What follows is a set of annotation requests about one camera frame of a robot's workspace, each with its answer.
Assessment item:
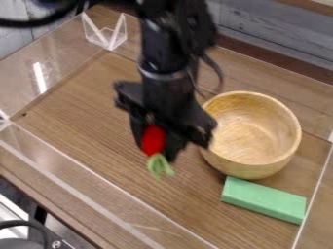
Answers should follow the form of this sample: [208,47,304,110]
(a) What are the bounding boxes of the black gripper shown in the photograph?
[114,62,217,162]

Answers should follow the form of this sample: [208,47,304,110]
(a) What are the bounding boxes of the red felt strawberry toy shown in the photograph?
[142,124,176,180]

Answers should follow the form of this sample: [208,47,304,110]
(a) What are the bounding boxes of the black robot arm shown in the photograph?
[114,0,221,161]

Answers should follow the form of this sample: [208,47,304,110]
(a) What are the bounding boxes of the light wooden bowl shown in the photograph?
[201,90,303,180]

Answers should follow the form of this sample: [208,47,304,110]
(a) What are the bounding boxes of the green rectangular sponge block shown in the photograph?
[221,176,308,225]

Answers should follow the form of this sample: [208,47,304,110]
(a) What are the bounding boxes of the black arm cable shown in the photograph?
[190,48,226,98]

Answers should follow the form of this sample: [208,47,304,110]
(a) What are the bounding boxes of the clear acrylic corner bracket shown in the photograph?
[81,14,127,52]

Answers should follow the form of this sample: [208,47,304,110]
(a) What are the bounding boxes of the clear acrylic front wall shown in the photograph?
[0,110,218,249]

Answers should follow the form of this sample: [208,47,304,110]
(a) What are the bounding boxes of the black cable under table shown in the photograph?
[0,220,50,249]

